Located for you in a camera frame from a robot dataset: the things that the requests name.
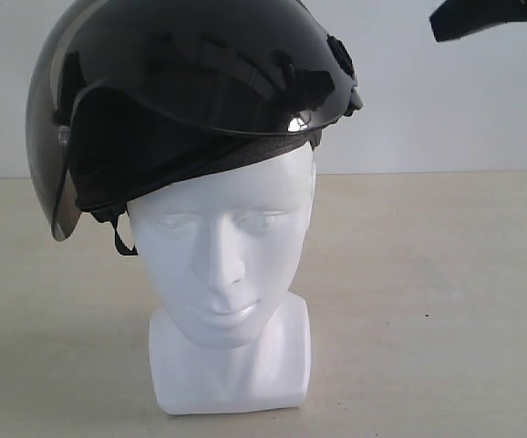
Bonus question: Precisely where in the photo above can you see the white mannequin head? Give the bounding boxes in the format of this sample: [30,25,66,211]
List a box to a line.
[128,145,316,415]

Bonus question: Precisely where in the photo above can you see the black helmet with visor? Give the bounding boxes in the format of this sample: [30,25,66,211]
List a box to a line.
[26,1,362,242]

